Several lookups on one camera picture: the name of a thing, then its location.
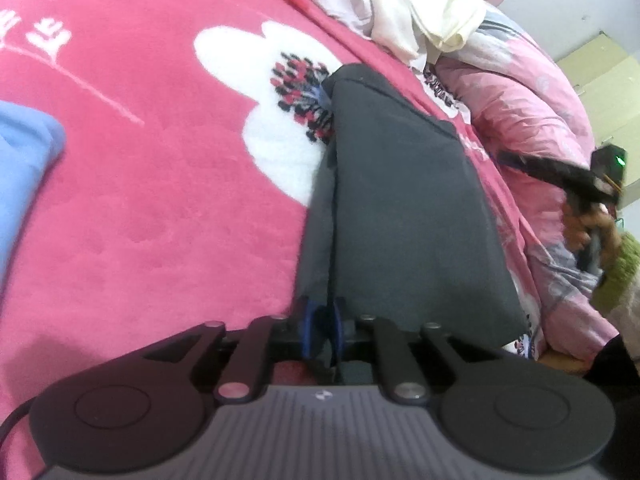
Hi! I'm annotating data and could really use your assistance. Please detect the black cable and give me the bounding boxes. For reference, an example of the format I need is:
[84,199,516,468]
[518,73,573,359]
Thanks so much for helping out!
[0,399,37,443]

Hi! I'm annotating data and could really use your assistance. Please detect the cream knit garment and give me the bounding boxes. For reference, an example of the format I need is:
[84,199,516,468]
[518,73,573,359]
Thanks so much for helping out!
[360,0,488,63]

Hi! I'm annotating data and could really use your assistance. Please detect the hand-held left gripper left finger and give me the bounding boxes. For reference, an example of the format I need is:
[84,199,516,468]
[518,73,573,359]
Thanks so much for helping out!
[142,299,321,406]

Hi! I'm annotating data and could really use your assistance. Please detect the light blue folded garment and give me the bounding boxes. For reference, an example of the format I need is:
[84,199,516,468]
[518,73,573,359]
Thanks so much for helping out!
[0,100,67,271]

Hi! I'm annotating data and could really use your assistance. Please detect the person's right hand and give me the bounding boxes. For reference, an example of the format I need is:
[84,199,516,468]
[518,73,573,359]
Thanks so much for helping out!
[562,199,622,271]

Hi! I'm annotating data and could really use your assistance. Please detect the cream wardrobe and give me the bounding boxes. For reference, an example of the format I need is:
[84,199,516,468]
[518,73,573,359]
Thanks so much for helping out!
[555,30,640,161]

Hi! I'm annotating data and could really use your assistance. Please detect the pink and grey quilt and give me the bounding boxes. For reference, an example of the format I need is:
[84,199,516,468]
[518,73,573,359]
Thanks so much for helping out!
[425,5,621,366]

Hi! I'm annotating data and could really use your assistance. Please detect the dark grey garment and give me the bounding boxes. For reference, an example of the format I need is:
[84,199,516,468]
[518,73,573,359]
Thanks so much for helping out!
[292,62,528,381]

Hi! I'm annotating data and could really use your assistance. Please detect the person's black clothing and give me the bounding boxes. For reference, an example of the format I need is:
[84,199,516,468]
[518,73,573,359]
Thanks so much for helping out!
[582,332,640,396]

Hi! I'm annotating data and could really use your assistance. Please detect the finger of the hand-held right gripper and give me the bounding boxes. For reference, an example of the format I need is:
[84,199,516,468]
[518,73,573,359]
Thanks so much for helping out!
[497,149,593,193]

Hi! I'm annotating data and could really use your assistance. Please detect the pink floral blanket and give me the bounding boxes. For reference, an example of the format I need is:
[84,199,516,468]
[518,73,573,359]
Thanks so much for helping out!
[0,0,551,461]

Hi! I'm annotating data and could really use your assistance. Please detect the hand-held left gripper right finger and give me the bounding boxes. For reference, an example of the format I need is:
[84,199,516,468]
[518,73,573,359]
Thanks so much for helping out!
[329,299,503,405]

